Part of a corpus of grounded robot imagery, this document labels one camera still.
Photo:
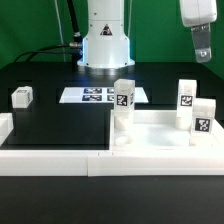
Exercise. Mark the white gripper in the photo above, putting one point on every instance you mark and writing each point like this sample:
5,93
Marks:
201,13

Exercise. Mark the white square tabletop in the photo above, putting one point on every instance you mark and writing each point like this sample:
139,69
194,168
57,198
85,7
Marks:
155,130

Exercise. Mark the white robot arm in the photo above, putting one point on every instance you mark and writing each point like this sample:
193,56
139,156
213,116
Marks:
106,48

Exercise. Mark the white sheet with tags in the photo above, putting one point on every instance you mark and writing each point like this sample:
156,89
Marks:
87,95

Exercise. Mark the white U-shaped fence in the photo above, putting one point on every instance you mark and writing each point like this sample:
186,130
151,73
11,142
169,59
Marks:
111,162

